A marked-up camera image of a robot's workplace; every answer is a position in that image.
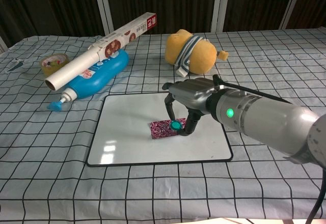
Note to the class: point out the white metal frame post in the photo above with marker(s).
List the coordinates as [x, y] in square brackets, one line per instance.
[2, 45]
[293, 2]
[220, 5]
[103, 5]

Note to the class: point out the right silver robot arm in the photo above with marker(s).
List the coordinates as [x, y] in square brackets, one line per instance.
[267, 117]

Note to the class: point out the white board with black rim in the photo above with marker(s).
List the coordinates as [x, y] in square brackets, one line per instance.
[127, 137]

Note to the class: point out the pink patterned card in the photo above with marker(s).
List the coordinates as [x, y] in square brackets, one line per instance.
[160, 129]

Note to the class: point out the white wrap roll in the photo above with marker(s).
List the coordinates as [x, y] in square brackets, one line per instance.
[71, 68]

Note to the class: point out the yellow tape roll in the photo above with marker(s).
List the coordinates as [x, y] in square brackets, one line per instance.
[51, 63]

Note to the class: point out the small teal bottle cap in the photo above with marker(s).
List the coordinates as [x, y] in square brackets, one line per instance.
[175, 125]

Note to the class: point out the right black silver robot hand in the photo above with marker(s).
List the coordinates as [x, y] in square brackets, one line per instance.
[193, 94]

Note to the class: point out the blue plastic bottle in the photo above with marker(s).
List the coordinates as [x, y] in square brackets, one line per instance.
[102, 75]

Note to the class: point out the long cardboard wrap box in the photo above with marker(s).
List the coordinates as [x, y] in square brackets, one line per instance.
[122, 38]

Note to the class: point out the yellow plush toy striped scarf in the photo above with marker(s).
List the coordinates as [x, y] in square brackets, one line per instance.
[201, 56]

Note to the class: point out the white black grid tablecloth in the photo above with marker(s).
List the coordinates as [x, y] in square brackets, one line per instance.
[51, 157]

